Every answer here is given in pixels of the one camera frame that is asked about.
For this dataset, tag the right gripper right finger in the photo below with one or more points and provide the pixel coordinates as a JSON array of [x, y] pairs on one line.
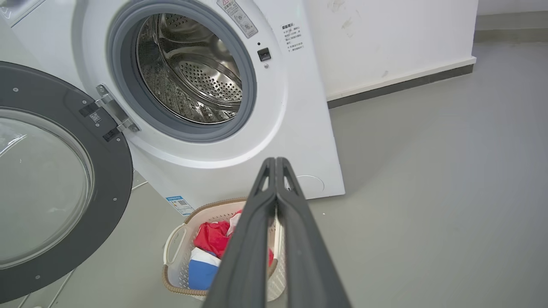
[[304, 265]]

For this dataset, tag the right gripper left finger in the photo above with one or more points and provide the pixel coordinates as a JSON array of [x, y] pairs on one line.
[[248, 256]]

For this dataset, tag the round black glass washer door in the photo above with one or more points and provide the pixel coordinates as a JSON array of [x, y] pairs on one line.
[[111, 179]]

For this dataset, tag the white front-load washing machine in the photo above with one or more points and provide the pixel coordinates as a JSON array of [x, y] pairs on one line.
[[299, 128]]

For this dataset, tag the metal door hinge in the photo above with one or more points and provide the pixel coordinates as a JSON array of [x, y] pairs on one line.
[[117, 113]]

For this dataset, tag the black door latch slot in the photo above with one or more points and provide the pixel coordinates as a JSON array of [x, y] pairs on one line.
[[264, 54]]

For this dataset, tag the red and white garment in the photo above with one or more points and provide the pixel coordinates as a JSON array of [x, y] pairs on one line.
[[212, 239]]

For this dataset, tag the blue and white garment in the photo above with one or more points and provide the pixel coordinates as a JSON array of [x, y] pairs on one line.
[[201, 269]]

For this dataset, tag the cream perforated laundry basket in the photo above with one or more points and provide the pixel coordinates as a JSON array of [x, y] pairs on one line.
[[175, 273]]

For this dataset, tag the round white filter cover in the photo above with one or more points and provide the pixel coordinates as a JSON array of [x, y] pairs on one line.
[[312, 186]]

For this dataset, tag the blue energy label sticker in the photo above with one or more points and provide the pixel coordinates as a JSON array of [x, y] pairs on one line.
[[180, 205]]

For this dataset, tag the perforated steel washer drum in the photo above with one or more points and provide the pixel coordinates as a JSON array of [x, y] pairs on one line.
[[192, 77]]

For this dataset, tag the black text notice sticker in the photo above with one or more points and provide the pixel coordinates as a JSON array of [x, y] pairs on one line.
[[292, 37]]

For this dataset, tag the red and grey warning sticker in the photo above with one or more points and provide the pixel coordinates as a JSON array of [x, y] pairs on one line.
[[239, 19]]

